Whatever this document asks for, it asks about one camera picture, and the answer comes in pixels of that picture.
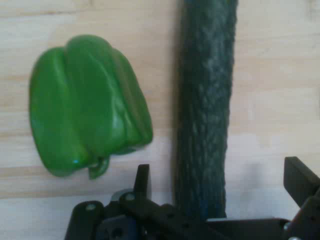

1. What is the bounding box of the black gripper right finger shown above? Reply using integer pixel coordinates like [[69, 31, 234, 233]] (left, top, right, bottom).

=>
[[281, 156, 320, 240]]

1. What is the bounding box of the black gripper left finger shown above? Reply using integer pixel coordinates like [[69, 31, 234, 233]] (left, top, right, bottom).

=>
[[64, 163, 227, 240]]

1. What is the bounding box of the green bell pepper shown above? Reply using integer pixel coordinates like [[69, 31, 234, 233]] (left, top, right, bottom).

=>
[[28, 34, 154, 181]]

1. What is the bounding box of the dark green cucumber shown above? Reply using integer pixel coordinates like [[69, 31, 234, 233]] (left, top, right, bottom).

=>
[[172, 0, 240, 222]]

